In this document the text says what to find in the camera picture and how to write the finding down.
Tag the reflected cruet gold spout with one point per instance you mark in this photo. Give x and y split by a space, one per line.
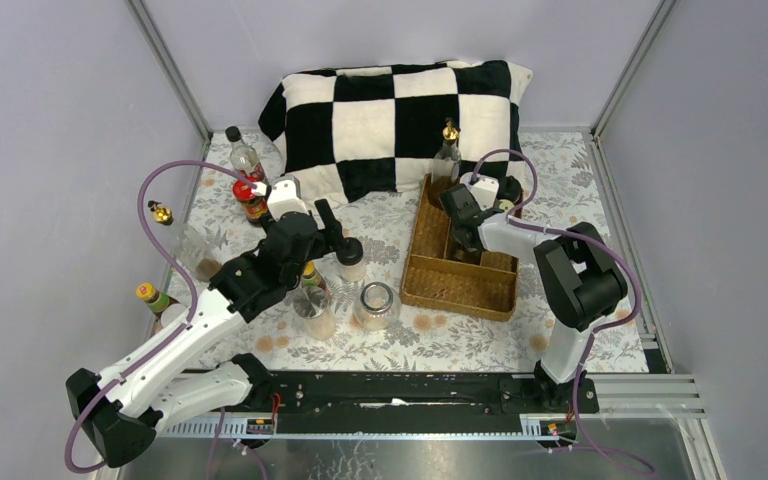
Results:
186 244

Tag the clear vinegar bottle black cap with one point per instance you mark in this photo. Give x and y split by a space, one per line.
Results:
243 157

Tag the glass cruet gold spout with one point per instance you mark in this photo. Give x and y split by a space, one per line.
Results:
446 163

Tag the glass jar silver lid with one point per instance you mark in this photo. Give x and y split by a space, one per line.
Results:
377 306

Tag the floral tablecloth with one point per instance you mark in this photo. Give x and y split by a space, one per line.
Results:
420 339

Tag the green bottle yellow cap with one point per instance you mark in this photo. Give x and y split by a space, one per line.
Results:
312 277

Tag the black cap salt shaker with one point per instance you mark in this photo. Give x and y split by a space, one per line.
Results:
351 262

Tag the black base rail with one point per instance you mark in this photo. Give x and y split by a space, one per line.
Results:
402 403

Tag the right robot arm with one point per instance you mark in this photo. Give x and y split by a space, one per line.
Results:
580 276

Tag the red lid chili sauce jar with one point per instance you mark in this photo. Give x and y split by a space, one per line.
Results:
254 207

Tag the woven wicker tray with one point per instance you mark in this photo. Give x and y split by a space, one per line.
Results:
439 275

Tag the black white checkered pillow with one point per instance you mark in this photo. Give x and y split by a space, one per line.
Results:
344 133

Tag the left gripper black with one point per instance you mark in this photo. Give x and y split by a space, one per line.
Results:
326 242

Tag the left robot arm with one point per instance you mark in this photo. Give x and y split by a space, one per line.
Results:
122 408

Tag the yellow cap spice bottle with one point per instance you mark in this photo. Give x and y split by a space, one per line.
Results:
506 205

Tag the reflected green bottle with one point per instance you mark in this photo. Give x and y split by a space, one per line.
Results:
155 300

